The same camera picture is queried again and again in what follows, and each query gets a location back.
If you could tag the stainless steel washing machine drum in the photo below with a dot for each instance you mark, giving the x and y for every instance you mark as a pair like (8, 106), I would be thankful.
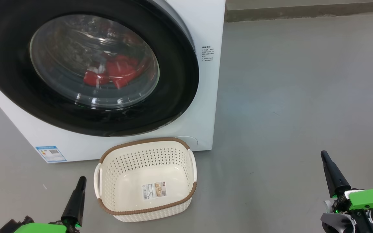
(70, 45)

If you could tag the white barcode product sticker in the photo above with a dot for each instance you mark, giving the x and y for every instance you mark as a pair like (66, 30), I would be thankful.
(154, 190)

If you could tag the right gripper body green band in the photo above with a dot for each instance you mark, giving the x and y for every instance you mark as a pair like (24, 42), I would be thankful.
(371, 199)

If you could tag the blue energy label sticker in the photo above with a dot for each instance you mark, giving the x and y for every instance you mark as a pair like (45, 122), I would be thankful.
(50, 153)

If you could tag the cream basket with brown rim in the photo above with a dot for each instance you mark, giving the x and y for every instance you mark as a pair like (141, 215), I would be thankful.
(134, 161)

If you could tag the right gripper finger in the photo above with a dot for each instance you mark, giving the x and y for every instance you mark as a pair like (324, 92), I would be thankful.
(335, 178)

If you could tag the red and white jersey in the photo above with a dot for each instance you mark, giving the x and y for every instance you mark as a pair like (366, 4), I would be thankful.
(121, 69)

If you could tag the round white filter cover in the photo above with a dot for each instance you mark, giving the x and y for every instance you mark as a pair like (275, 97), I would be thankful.
(191, 142)

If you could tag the white front-load washing machine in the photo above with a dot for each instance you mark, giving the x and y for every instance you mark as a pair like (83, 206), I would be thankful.
(206, 97)

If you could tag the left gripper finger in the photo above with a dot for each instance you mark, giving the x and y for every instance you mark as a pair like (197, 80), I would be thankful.
(74, 204)

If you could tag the black round glass washer door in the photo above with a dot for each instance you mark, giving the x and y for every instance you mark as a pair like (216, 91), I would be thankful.
(180, 81)

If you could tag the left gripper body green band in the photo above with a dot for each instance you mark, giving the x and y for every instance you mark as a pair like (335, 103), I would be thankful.
(40, 228)

